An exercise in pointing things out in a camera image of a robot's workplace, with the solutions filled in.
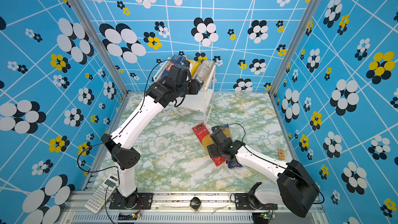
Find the red spaghetti bag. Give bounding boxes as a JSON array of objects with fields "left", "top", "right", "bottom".
[{"left": 192, "top": 123, "right": 226, "bottom": 167}]

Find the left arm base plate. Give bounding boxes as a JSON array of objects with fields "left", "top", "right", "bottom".
[{"left": 109, "top": 192, "right": 153, "bottom": 210}]

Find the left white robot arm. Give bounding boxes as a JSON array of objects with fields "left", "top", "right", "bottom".
[{"left": 101, "top": 64, "right": 197, "bottom": 209}]

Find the yellow Pastatime spaghetti bag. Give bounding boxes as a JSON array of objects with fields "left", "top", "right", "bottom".
[{"left": 187, "top": 59, "right": 201, "bottom": 78}]

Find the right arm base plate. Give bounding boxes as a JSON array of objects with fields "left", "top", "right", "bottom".
[{"left": 230, "top": 193, "right": 278, "bottom": 212}]

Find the clear white-label spaghetti bag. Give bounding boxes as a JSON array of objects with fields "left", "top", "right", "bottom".
[{"left": 193, "top": 60, "right": 215, "bottom": 85}]

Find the blue Barilla spaghetti box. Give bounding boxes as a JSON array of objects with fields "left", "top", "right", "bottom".
[{"left": 159, "top": 55, "right": 187, "bottom": 79}]

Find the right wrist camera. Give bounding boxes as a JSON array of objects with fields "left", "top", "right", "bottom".
[{"left": 211, "top": 125, "right": 221, "bottom": 132}]

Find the white two-tier shelf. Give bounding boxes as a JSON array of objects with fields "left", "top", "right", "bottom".
[{"left": 154, "top": 58, "right": 216, "bottom": 123}]

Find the small wooden block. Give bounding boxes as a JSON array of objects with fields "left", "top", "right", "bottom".
[{"left": 278, "top": 149, "right": 286, "bottom": 160}]

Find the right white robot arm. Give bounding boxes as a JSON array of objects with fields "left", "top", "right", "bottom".
[{"left": 207, "top": 126, "right": 321, "bottom": 218}]

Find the small black round knob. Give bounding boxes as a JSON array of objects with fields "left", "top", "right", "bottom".
[{"left": 190, "top": 197, "right": 202, "bottom": 212}]

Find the blue Ankara spaghetti bag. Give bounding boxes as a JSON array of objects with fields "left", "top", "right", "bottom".
[{"left": 221, "top": 124, "right": 243, "bottom": 169}]

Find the white calculator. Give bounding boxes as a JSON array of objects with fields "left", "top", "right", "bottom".
[{"left": 85, "top": 174, "right": 119, "bottom": 214}]

